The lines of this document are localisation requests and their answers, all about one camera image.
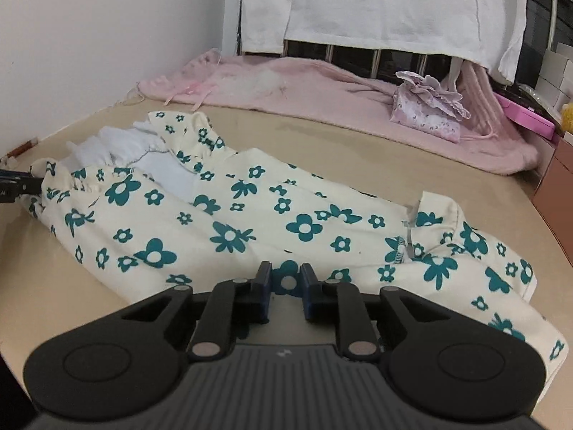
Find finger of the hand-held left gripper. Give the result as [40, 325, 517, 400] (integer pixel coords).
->
[0, 169, 42, 199]

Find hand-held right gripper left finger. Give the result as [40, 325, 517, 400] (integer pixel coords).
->
[120, 260, 274, 363]

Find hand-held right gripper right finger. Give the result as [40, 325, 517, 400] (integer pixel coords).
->
[300, 262, 454, 363]

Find white green floral pants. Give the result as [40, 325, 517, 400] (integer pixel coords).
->
[29, 110, 567, 368]

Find red-brown stick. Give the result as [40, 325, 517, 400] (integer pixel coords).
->
[6, 140, 40, 159]

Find pink fleece blanket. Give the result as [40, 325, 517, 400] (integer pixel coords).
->
[136, 47, 540, 175]

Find purple patterned garment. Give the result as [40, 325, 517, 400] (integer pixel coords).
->
[389, 71, 472, 144]

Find brown box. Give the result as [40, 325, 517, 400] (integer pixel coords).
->
[532, 132, 573, 265]

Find pink flat box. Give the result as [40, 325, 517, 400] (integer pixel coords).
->
[495, 92, 556, 139]

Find white hanging cloth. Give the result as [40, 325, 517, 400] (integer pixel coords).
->
[239, 0, 529, 83]

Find stack of white boxes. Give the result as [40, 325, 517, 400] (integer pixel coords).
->
[533, 42, 573, 108]

